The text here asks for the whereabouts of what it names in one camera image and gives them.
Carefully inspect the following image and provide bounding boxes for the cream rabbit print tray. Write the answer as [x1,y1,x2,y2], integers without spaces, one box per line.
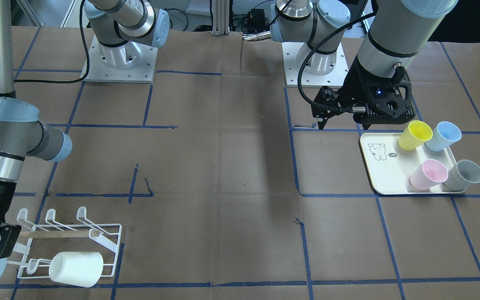
[359,133,465,195]

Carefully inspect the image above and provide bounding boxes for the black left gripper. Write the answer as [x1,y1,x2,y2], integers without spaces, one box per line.
[311,58,415,130]

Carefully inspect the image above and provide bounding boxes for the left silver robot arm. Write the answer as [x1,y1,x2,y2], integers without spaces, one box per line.
[269,0,457,130]

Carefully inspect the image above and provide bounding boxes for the pink plastic cup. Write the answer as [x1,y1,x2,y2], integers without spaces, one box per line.
[409,159,448,190]

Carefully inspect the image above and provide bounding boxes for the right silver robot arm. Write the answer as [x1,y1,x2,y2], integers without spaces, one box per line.
[0,0,170,263]

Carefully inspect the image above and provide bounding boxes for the grey plastic cup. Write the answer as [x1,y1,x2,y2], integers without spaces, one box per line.
[443,160,480,190]

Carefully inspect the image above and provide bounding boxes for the white plastic cup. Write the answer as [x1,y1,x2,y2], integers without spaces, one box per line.
[48,251,103,288]

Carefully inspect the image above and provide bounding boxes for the yellow plastic cup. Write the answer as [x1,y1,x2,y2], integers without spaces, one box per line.
[397,120,434,151]

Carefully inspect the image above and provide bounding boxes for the aluminium frame post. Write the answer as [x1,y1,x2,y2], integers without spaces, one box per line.
[210,0,232,36]

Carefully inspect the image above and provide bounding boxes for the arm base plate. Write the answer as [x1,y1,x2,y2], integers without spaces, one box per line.
[84,37,159,84]
[282,42,348,88]

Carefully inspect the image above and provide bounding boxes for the white wire cup rack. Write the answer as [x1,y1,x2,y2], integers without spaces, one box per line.
[8,206,123,284]

